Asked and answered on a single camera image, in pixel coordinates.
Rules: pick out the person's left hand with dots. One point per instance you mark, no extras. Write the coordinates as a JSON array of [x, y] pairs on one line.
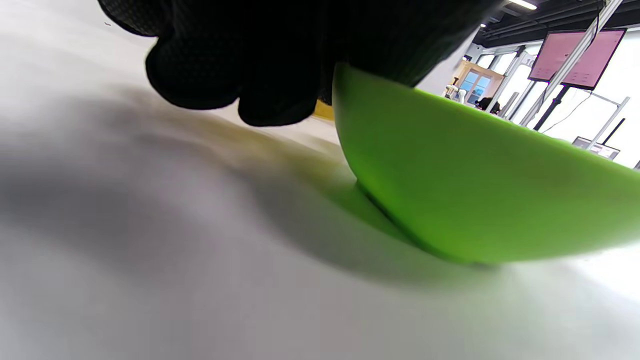
[[280, 45]]

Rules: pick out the yellow plastic pitcher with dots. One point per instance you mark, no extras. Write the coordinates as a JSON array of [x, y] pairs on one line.
[[324, 110]]

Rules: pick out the green plastic bowl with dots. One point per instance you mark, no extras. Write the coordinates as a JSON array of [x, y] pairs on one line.
[[470, 180]]

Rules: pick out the wooden cabinet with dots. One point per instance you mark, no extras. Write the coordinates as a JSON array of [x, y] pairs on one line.
[[475, 80]]

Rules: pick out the long ceiling light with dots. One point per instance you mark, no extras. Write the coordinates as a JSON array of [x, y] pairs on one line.
[[522, 4]]

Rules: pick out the pink monitor screen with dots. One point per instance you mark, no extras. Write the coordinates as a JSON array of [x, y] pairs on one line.
[[600, 60]]

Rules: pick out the aluminium frame post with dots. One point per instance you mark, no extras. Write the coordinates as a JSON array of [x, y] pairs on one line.
[[575, 54]]

